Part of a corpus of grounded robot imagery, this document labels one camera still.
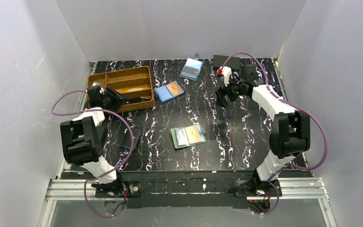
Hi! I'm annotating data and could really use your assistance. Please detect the black cards in tray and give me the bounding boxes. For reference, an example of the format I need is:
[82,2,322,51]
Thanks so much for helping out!
[125,97,151,105]

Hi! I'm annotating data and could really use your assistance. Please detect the small black wallet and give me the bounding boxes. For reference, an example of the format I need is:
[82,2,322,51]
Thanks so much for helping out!
[120,128,142,150]

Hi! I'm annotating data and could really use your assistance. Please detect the aluminium frame rail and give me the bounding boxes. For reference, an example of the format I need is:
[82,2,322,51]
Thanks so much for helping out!
[39,177,337,227]

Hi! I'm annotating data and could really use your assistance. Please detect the woven brown organizer tray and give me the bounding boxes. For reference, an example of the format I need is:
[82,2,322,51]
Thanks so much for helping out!
[88,66,156,113]

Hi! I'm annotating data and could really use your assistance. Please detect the blue card holder grey card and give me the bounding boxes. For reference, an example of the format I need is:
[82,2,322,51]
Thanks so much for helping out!
[180,58,203,81]

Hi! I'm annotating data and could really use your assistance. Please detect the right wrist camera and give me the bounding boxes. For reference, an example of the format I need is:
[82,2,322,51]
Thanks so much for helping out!
[217,66,232,87]

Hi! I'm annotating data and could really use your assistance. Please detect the green card holder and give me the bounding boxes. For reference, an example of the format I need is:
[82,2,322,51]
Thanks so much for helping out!
[170,124,206,149]

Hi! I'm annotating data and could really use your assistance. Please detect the black box at back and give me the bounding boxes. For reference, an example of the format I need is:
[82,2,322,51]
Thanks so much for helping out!
[213,55,240,71]

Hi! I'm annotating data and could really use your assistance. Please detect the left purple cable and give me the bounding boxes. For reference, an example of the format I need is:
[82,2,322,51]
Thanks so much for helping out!
[51,90,135,218]

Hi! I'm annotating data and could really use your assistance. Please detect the orange VIP card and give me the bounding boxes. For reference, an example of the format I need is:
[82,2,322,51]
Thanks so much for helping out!
[185,124,204,144]

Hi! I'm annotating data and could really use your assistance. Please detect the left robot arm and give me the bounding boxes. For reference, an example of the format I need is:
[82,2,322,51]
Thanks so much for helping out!
[60,84,128,189]

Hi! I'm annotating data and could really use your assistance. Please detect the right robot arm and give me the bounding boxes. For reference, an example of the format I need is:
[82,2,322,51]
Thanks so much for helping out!
[216,64,310,183]

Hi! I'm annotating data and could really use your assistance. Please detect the blue card holder orange card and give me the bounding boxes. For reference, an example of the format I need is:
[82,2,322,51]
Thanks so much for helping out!
[154,81,185,104]

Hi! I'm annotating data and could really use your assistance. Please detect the orange card in tray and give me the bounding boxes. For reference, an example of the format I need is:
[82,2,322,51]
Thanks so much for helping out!
[117,87,144,94]

